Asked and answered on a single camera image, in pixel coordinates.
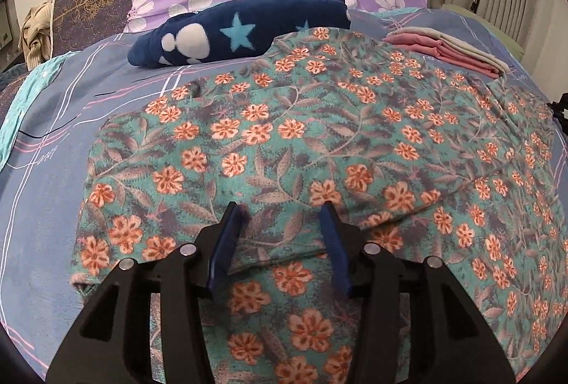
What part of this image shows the teal floral patterned garment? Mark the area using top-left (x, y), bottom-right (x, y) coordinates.
top-left (71, 28), bottom-right (567, 383)

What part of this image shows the blue plaid bed sheet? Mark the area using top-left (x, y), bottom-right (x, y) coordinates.
top-left (1, 9), bottom-right (556, 381)

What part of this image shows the teal blanket edge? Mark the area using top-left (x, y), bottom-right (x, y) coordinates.
top-left (1, 52), bottom-right (88, 179)

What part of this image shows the pink folded cloth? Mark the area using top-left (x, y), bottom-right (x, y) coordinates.
top-left (384, 33), bottom-right (508, 79)

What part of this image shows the beige folded cloth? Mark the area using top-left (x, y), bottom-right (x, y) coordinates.
top-left (387, 26), bottom-right (509, 73)

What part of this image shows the green pillow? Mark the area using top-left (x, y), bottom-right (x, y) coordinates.
top-left (441, 4), bottom-right (525, 60)

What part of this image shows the beige crumpled cloth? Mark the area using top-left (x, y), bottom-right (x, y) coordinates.
top-left (18, 0), bottom-right (53, 71)

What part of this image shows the navy star fleece garment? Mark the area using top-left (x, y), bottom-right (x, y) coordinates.
top-left (127, 0), bottom-right (350, 69)

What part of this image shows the dark gold-tree pillow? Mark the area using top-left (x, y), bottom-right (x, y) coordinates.
top-left (51, 0), bottom-right (132, 56)

